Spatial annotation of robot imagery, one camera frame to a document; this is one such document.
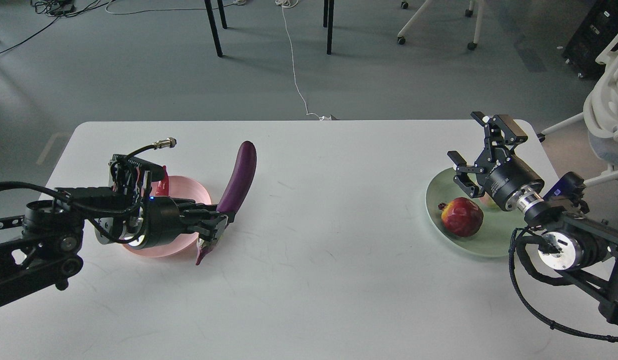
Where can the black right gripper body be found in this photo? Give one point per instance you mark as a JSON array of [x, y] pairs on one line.
[[511, 183]]

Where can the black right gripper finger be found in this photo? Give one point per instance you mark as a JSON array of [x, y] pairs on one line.
[[471, 178], [501, 136]]

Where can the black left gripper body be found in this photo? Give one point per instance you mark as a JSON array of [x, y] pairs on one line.
[[164, 229]]

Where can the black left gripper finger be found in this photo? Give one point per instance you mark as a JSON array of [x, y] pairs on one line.
[[211, 228], [190, 208]]

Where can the red chili pepper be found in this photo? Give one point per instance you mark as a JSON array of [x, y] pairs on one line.
[[162, 186]]

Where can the green yellow round fruit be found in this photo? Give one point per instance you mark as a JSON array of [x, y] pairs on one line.
[[487, 201]]

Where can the red pomegranate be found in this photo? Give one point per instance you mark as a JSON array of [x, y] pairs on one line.
[[461, 217]]

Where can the purple eggplant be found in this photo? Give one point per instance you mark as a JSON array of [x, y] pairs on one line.
[[237, 188]]

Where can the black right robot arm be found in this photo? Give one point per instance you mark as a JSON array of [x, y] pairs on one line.
[[560, 245]]

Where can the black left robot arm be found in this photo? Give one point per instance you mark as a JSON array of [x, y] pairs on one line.
[[124, 212]]

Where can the pink plate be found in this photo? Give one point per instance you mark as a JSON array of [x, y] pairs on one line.
[[179, 187]]

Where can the light green plate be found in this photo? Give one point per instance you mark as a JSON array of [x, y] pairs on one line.
[[492, 239]]

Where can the white office chair right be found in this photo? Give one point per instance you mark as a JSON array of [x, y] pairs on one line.
[[600, 114]]

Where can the black equipment case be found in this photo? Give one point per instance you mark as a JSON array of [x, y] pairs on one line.
[[593, 35]]

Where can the white chair base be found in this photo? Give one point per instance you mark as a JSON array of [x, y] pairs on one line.
[[422, 23]]

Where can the black table leg left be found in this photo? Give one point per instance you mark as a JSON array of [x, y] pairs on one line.
[[213, 25]]

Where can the black table leg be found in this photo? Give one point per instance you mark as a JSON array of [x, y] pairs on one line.
[[213, 25], [328, 20]]

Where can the black table leg right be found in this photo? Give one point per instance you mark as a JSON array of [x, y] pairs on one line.
[[328, 20]]

